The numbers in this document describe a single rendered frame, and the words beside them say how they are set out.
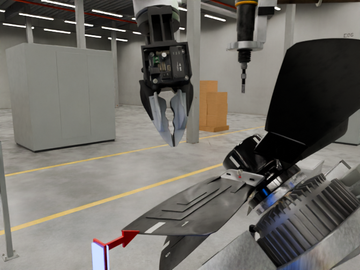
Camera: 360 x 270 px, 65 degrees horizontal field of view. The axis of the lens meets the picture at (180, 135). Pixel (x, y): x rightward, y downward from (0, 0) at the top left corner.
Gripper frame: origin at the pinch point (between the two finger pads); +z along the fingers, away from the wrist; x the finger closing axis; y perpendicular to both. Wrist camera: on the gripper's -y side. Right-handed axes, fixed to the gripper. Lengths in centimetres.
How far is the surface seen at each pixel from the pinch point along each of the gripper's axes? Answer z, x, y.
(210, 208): 12.1, 4.6, 1.0
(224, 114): -119, 247, -821
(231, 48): -16.4, 13.9, -3.9
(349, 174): 13, 48, -24
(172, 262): 28.3, -1.9, -24.4
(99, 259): 14.0, -11.6, 11.2
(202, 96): -186, 186, -819
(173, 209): 11.9, -1.2, -2.5
